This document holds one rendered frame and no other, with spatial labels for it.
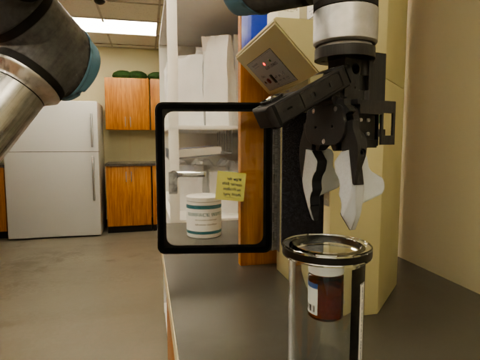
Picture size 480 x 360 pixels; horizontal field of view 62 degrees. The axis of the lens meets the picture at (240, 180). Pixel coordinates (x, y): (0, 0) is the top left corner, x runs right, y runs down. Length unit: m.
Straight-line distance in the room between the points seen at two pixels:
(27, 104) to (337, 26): 0.48
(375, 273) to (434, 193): 0.43
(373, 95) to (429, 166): 0.74
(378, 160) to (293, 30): 0.30
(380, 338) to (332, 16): 0.56
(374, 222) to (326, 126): 0.39
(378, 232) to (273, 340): 0.29
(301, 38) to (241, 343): 0.55
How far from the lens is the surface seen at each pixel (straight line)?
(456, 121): 1.17
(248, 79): 1.11
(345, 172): 0.47
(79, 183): 5.67
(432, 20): 1.29
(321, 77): 0.46
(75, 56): 0.74
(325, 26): 0.50
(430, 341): 0.83
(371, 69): 0.52
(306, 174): 0.52
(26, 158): 5.78
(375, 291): 0.88
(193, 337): 0.78
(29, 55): 0.71
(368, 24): 0.50
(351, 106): 0.47
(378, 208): 0.84
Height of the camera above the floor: 1.29
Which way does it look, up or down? 6 degrees down
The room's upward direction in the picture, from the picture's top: straight up
